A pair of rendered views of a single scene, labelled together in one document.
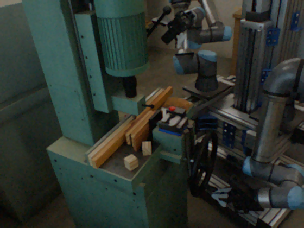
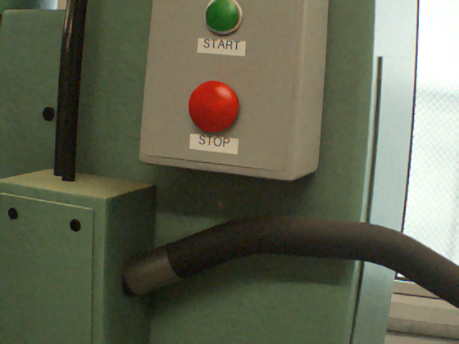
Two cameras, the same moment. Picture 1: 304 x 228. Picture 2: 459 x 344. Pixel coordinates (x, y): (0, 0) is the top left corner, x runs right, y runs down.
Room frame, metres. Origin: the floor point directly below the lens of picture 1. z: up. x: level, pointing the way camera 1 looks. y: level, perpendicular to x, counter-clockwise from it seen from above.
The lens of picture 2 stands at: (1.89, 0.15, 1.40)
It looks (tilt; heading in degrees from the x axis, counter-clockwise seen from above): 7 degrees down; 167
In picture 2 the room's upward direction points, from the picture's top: 4 degrees clockwise
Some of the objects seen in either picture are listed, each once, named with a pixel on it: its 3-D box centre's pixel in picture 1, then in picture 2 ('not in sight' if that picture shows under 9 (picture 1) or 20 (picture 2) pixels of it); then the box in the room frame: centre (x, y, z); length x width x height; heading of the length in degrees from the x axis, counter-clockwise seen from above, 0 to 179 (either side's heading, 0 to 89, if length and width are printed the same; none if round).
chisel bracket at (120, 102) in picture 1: (128, 103); not in sight; (1.02, 0.10, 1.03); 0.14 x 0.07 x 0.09; 58
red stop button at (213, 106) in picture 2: not in sight; (213, 106); (1.33, 0.26, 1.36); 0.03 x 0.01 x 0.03; 58
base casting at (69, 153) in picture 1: (119, 145); not in sight; (1.07, 0.19, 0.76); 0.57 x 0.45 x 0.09; 58
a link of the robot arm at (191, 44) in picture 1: (197, 36); not in sight; (1.30, -0.25, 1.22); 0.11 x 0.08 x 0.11; 93
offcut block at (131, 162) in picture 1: (131, 162); not in sight; (0.75, 0.10, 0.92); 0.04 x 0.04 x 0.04; 37
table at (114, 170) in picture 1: (157, 137); not in sight; (0.96, -0.01, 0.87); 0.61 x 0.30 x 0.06; 148
